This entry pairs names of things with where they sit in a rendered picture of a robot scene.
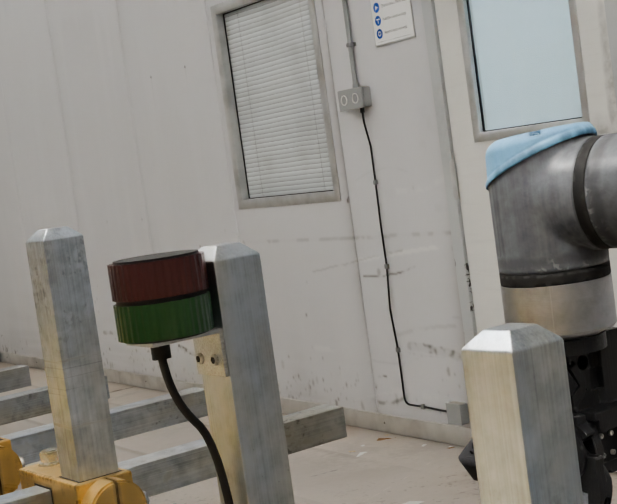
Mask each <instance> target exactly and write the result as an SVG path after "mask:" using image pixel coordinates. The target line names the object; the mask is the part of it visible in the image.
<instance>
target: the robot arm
mask: <svg viewBox="0 0 617 504"><path fill-rule="evenodd" d="M485 160H486V172H487V181H486V184H485V187H486V190H488V191H489V199H490V207H491V214H492V222H493V230H494V238H495V246H496V254H497V261H498V269H499V277H500V284H501V285H500V288H501V295H502V303H503V311H504V319H505V324H506V323H534V324H538V325H539V326H541V327H543V328H545V329H547V330H549V331H551V332H553V333H555V334H556V335H558V336H560V337H561V338H563V340H564V348H565V356H566V364H567V372H568V380H569V389H570V397H571V405H572V413H573V421H574V429H575V437H576V445H577V453H578V461H579V469H580V477H581V485H582V493H583V501H584V504H611V500H612V493H613V485H612V478H611V476H610V474H609V473H613V472H615V471H617V327H613V326H614V325H615V323H616V322H617V315H616V307H615V298H614V290H613V282H612V273H611V266H610V258H609V249H610V248H617V133H610V134H605V135H597V130H596V128H595V127H593V125H592V124H591V123H590V122H577V123H571V124H566V125H560V126H555V127H550V128H546V129H541V130H537V131H532V132H528V133H523V134H519V135H515V136H511V137H507V138H504V139H500V140H497V141H495V142H494V143H492V144H491V145H490V146H489V147H488V149H487V151H486V155H485ZM458 459H459V461H460V462H461V464H462V465H463V466H464V468H465V469H466V470H467V472H468V473H469V474H470V476H471V477H472V478H473V480H475V481H478V478H477V470H476V462H475V455H474V447H473V439H472V438H471V440H470V441H469V443H468V444H467V445H466V447H465V448H464V450H463V451H462V452H461V454H460V455H459V457H458Z"/></svg>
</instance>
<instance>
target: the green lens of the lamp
mask: <svg viewBox="0 0 617 504"><path fill-rule="evenodd" d="M113 309H114V316H115V323H116V329H117V336H118V342H120V343H144V342H153V341H161V340H168V339H174V338H180V337H185V336H190V335H194V334H198V333H202V332H205V331H208V330H211V329H213V328H215V322H214V315H213V308H212V302H211V295H210V291H208V290H207V292H206V293H205V294H202V295H199V296H195V297H191V298H186V299H181V300H176V301H170V302H164V303H157V304H150V305H140V306H127V307H120V306H116V304H115V305H113Z"/></svg>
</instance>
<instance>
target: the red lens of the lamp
mask: <svg viewBox="0 0 617 504"><path fill-rule="evenodd" d="M198 252H199V253H196V254H193V255H188V256H183V257H178V258H173V259H166V260H160V261H153V262H146V263H138V264H129V265H112V264H109V265H107V269H108V276H109V283H110V289H111V296H112V301H113V302H133V301H143V300H151V299H159V298H165V297H172V296H177V295H183V294H188V293H192V292H197V291H200V290H204V289H207V288H209V281H208V274H207V267H206V260H205V253H204V251H198Z"/></svg>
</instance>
